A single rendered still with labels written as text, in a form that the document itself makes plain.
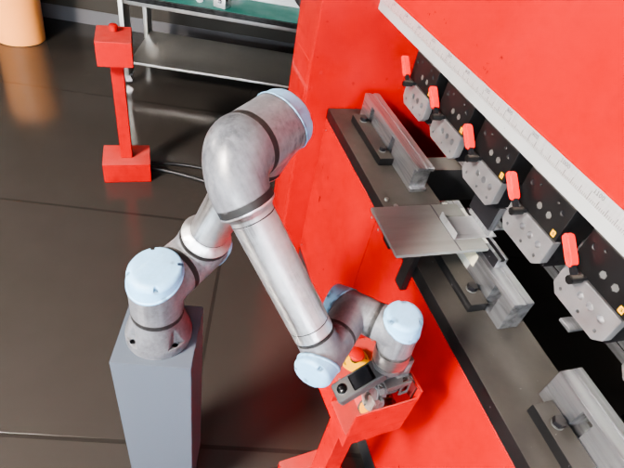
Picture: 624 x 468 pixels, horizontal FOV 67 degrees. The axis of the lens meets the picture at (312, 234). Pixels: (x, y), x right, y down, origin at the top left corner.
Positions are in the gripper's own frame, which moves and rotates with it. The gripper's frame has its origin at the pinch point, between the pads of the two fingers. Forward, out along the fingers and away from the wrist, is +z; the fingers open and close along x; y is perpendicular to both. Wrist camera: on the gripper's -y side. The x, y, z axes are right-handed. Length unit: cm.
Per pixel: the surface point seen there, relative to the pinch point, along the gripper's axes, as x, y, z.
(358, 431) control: -4.8, -3.8, 0.5
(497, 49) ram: 44, 44, -64
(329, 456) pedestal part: 2.6, -4.4, 32.7
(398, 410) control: -4.8, 5.6, -3.5
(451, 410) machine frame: -6.2, 21.7, 4.2
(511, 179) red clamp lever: 19, 36, -47
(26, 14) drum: 376, -99, 39
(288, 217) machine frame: 115, 21, 45
